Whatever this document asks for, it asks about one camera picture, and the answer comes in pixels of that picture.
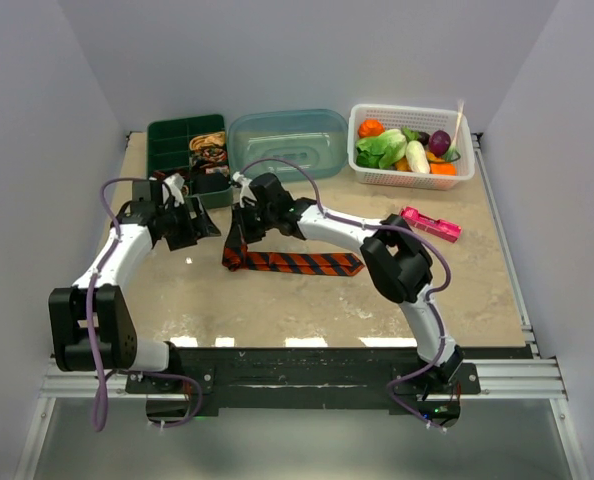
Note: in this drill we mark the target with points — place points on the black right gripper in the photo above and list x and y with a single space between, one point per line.
240 231

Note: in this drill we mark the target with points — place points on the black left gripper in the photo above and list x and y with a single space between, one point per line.
203 227

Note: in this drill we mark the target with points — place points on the orange navy striped tie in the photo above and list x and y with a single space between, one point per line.
320 264

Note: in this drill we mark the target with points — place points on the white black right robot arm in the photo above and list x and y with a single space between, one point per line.
397 260

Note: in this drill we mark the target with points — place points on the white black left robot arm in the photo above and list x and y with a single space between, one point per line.
90 321

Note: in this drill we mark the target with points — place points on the rolled dark patterned tie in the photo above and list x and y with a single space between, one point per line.
209 161

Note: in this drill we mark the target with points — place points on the rolled patterned tie top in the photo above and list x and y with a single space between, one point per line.
210 140

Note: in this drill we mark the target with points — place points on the green compartment organizer box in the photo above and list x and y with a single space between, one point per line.
168 153

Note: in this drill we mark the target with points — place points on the teal translucent plastic tub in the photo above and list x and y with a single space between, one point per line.
293 144

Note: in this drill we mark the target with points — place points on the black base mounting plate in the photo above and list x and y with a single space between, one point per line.
344 378

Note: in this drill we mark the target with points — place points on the green toy lettuce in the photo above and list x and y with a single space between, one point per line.
382 151

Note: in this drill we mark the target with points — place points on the orange toy pumpkin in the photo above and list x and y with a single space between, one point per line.
370 128

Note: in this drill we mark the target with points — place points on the yellow toy pepper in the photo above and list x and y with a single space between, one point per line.
402 165

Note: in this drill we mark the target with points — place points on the white toy radish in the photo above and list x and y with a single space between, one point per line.
416 157

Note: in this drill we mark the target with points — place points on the pink rectangular box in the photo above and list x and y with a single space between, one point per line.
437 227

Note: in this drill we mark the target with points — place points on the dark purple toy eggplant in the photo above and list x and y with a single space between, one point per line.
421 137

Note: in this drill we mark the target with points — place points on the orange toy carrot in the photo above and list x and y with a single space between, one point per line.
443 168

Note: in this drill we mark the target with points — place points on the white perforated plastic basket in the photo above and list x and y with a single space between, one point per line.
409 119

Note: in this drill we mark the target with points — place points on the purple toy onion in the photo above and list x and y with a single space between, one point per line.
439 143

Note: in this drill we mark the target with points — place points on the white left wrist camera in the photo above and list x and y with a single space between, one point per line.
174 188

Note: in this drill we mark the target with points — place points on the aluminium frame rail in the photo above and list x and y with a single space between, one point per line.
313 414

